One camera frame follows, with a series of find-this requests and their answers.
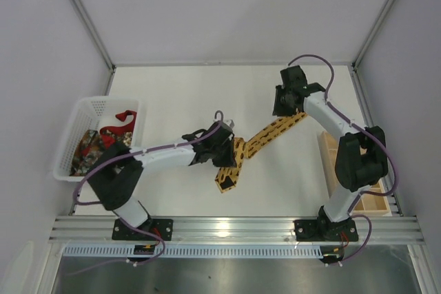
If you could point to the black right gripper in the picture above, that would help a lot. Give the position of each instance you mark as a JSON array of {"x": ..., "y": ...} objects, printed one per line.
[{"x": 280, "y": 102}]

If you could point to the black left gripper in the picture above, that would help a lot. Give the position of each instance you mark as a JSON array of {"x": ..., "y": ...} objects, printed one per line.
[{"x": 227, "y": 153}]

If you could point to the yellow beetle print tie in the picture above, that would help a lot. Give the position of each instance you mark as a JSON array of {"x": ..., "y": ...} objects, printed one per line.
[{"x": 227, "y": 177}]

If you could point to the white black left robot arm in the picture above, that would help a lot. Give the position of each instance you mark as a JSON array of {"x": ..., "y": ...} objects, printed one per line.
[{"x": 115, "y": 175}]

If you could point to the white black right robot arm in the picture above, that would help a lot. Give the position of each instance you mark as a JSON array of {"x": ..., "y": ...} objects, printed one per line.
[{"x": 360, "y": 159}]

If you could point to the red tie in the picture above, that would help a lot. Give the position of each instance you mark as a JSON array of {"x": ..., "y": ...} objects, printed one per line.
[{"x": 122, "y": 133}]

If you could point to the wooden compartment box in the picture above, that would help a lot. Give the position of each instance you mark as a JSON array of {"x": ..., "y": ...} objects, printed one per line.
[{"x": 368, "y": 205}]

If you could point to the camouflage pattern tie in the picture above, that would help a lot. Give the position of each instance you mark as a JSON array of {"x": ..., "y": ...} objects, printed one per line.
[{"x": 89, "y": 149}]

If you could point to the white plastic basket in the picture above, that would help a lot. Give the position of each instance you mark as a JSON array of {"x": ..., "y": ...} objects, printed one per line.
[{"x": 88, "y": 117}]

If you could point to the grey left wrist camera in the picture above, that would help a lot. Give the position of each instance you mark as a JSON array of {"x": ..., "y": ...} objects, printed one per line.
[{"x": 229, "y": 123}]

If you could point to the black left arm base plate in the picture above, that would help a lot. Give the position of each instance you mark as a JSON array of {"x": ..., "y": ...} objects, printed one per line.
[{"x": 162, "y": 228}]

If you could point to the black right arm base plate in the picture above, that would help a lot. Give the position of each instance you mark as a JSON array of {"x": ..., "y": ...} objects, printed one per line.
[{"x": 320, "y": 230}]

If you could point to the white slotted cable duct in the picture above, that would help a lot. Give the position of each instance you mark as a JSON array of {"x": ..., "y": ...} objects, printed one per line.
[{"x": 222, "y": 251}]

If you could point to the aluminium mounting rail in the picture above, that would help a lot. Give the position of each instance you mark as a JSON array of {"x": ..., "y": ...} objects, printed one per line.
[{"x": 234, "y": 230}]

